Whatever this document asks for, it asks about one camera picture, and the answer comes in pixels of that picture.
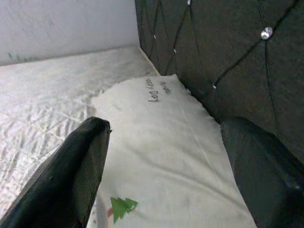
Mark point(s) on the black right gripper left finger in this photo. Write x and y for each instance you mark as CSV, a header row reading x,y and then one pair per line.
x,y
59,185

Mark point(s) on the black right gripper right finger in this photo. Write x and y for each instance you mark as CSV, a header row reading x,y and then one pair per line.
x,y
268,180

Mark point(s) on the white pillow with black lettering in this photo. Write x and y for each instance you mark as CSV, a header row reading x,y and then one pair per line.
x,y
166,147

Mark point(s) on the white quilted mattress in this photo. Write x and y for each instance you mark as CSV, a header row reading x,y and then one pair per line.
x,y
47,95

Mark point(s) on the black tufted headboard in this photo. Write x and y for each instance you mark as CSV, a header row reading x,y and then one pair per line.
x,y
225,47

